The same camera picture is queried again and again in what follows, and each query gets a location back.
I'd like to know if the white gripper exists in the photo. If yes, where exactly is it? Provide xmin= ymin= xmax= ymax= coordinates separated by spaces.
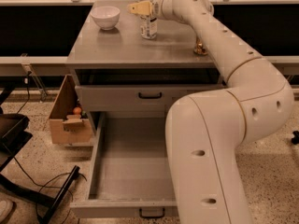
xmin=127 ymin=0 xmax=169 ymax=19

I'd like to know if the clear plastic bottle white cap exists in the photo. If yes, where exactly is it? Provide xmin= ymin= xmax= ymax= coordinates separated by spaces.
xmin=139 ymin=0 xmax=157 ymax=39

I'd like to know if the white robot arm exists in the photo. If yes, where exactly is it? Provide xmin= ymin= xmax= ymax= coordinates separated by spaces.
xmin=128 ymin=0 xmax=294 ymax=224

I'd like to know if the grey drawer cabinet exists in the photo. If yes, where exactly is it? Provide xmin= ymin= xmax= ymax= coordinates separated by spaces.
xmin=67 ymin=0 xmax=221 ymax=129

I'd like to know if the closed grey upper drawer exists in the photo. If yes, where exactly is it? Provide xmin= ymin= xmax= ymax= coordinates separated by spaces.
xmin=76 ymin=84 xmax=221 ymax=112

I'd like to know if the open grey middle drawer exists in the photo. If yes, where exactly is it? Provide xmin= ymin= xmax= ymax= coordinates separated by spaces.
xmin=71 ymin=113 xmax=178 ymax=218

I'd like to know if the white ceramic bowl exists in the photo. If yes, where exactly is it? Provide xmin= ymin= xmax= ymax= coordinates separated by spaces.
xmin=91 ymin=6 xmax=121 ymax=30

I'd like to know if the gold soda can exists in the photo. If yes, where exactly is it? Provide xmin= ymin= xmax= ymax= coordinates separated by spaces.
xmin=193 ymin=38 xmax=207 ymax=56

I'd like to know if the orange fruit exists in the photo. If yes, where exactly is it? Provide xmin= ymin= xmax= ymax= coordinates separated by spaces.
xmin=73 ymin=106 xmax=82 ymax=115

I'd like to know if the cardboard box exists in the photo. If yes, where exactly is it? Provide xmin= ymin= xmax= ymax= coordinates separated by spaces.
xmin=49 ymin=75 xmax=93 ymax=146

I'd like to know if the grey railing beam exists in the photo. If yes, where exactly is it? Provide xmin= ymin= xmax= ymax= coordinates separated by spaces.
xmin=0 ymin=56 xmax=299 ymax=77

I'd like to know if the black caster wheel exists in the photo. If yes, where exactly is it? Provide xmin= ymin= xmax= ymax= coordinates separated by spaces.
xmin=292 ymin=131 xmax=299 ymax=145

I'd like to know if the white shoe tip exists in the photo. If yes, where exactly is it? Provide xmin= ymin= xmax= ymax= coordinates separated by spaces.
xmin=0 ymin=200 xmax=14 ymax=224

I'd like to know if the black upper drawer handle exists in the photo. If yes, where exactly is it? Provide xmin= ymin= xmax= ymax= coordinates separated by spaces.
xmin=138 ymin=92 xmax=163 ymax=100

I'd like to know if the black drawer handle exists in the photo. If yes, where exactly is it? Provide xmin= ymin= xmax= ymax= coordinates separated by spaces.
xmin=138 ymin=92 xmax=163 ymax=100
xmin=138 ymin=208 xmax=165 ymax=219

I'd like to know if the black floor cable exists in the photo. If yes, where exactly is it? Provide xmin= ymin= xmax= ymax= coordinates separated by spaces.
xmin=0 ymin=71 xmax=88 ymax=224

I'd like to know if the black lower drawer handle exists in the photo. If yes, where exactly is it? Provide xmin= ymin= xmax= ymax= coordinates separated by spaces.
xmin=138 ymin=208 xmax=165 ymax=219

